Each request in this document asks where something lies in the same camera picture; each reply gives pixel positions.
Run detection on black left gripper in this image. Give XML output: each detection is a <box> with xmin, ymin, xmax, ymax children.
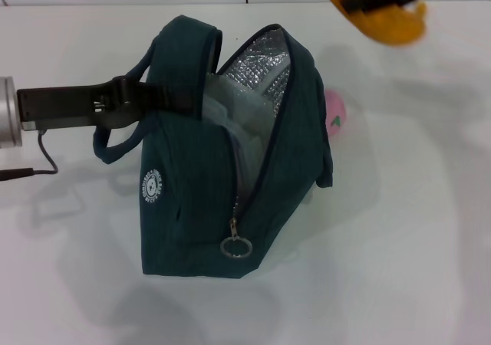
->
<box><xmin>17</xmin><ymin>77</ymin><xmax>204</xmax><ymax>131</ymax></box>

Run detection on pink peach toy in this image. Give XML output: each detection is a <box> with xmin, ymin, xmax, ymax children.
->
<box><xmin>324</xmin><ymin>88</ymin><xmax>348</xmax><ymax>137</ymax></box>

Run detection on yellow banana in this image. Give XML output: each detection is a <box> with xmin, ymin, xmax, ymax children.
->
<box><xmin>315</xmin><ymin>0</ymin><xmax>429</xmax><ymax>48</ymax></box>

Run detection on dark teal insulated lunch bag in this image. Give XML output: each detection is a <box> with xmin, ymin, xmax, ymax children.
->
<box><xmin>91</xmin><ymin>15</ymin><xmax>334</xmax><ymax>281</ymax></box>

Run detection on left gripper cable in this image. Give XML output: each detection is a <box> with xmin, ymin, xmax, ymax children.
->
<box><xmin>0</xmin><ymin>129</ymin><xmax>59</xmax><ymax>183</ymax></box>

